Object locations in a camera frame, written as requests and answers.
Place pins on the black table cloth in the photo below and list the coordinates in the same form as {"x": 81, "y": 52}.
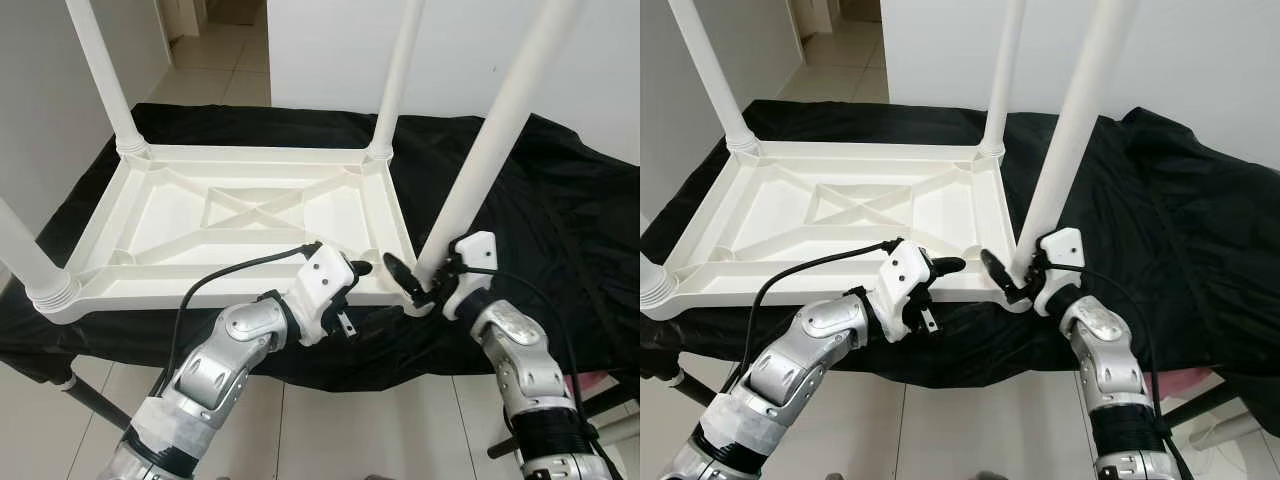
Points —
{"x": 1200, "y": 230}
{"x": 570, "y": 230}

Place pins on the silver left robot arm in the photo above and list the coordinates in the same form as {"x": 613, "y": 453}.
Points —
{"x": 215, "y": 370}
{"x": 790, "y": 370}

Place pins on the white plastic pipe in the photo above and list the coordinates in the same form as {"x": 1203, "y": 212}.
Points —
{"x": 620, "y": 430}
{"x": 1225, "y": 432}

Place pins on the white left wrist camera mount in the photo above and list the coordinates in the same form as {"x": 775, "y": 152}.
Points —
{"x": 325, "y": 285}
{"x": 900, "y": 275}

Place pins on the pink cushion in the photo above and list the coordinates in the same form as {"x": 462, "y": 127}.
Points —
{"x": 1185, "y": 380}
{"x": 592, "y": 383}

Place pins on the white door frame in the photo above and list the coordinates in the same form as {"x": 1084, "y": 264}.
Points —
{"x": 188, "y": 15}
{"x": 825, "y": 12}

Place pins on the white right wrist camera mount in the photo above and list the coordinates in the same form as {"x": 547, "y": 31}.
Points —
{"x": 475, "y": 250}
{"x": 1062, "y": 248}

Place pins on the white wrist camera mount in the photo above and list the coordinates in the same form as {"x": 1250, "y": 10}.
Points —
{"x": 325, "y": 285}
{"x": 900, "y": 275}
{"x": 475, "y": 250}
{"x": 1062, "y": 248}

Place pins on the white plastic table top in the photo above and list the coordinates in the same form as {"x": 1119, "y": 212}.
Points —
{"x": 170, "y": 215}
{"x": 770, "y": 215}

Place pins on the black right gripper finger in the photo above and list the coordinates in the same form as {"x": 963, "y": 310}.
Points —
{"x": 995, "y": 268}
{"x": 400, "y": 272}

